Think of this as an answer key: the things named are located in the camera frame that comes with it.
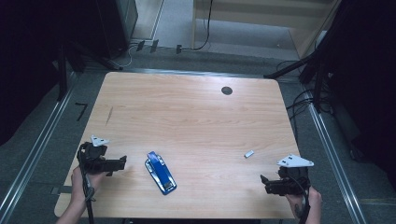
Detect black metal stand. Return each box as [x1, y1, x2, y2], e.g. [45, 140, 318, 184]
[263, 0, 396, 113]

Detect white cable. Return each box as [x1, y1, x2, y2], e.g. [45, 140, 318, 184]
[120, 43, 138, 70]

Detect black cabinet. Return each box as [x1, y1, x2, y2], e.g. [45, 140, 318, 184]
[96, 0, 139, 60]

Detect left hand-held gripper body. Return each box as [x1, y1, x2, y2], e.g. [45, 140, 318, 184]
[77, 134, 110, 175]

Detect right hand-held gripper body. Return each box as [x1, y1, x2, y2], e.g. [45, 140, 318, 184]
[276, 153, 315, 196]

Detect right hand-held gripper black cable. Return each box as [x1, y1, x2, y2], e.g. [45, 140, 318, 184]
[288, 175, 312, 224]

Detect left hand-held gripper black cable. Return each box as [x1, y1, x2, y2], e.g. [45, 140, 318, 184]
[77, 142, 96, 224]

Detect long metal floor rail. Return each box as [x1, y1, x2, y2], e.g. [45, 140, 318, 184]
[0, 73, 78, 224]
[306, 90, 368, 224]
[124, 68, 300, 82]

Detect person's right hand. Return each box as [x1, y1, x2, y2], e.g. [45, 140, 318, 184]
[285, 186, 323, 219]

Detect grey tape strip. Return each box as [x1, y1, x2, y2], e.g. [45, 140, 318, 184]
[50, 186, 73, 196]

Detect person's left hand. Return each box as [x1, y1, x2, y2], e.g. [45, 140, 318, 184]
[70, 166, 106, 206]

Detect blue stapler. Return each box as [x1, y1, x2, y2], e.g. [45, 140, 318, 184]
[144, 150, 177, 196]

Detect hand-held gripper black cable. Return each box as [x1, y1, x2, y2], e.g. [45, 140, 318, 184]
[77, 142, 96, 224]
[288, 175, 312, 224]

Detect light wooden furniture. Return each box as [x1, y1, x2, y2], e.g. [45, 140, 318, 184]
[191, 0, 344, 61]

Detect black hanging cable with plug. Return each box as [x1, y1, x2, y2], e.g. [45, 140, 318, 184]
[176, 0, 215, 54]

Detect black floor cables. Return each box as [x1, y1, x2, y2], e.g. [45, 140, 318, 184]
[285, 90, 334, 123]

